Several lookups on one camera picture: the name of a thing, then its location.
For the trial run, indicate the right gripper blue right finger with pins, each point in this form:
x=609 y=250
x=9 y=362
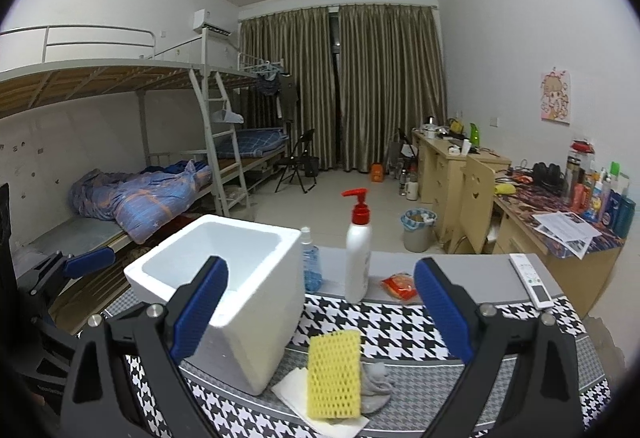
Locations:
x=449 y=306

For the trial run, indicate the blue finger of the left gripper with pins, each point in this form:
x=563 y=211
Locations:
x=82 y=265

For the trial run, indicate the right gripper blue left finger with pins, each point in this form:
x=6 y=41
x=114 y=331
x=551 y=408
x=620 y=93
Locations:
x=193 y=305

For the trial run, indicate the white styrofoam box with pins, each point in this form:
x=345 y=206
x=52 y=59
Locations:
x=260 y=308

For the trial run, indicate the grey sock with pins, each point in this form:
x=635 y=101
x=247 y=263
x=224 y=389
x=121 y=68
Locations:
x=376 y=388

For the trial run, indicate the red snack packet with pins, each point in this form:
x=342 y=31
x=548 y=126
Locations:
x=400 y=286

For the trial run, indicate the white remote control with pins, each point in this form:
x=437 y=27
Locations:
x=536 y=290

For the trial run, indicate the blue plaid quilt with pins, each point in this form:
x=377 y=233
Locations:
x=140 y=203

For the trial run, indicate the grey trash bin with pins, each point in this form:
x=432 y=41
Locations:
x=417 y=229

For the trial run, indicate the white pump lotion bottle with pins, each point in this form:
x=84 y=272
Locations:
x=358 y=247

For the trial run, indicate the wooden desk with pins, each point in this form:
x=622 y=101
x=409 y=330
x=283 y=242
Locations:
x=441 y=175

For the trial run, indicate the blue spray bottle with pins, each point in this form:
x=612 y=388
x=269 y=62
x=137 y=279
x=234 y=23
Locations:
x=311 y=262

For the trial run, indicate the papers on desk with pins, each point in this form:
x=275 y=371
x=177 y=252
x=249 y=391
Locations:
x=568 y=229

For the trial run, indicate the white metal bunk bed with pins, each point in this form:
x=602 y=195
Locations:
x=70 y=113

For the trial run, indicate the orange container on floor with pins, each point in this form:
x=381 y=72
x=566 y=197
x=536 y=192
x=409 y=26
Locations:
x=377 y=173

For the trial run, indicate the black headphones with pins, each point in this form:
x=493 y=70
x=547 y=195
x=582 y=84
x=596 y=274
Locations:
x=548 y=177

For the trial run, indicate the toiletry bottles group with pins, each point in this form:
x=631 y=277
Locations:
x=598 y=192

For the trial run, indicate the black folding chair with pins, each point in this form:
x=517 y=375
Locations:
x=301 y=164

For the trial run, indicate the brown striped curtains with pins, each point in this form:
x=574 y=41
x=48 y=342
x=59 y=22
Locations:
x=363 y=74

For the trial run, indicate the anime girl poster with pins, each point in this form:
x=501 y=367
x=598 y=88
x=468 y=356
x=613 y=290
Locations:
x=555 y=96

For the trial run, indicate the white air conditioner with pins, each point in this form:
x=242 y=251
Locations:
x=201 y=22

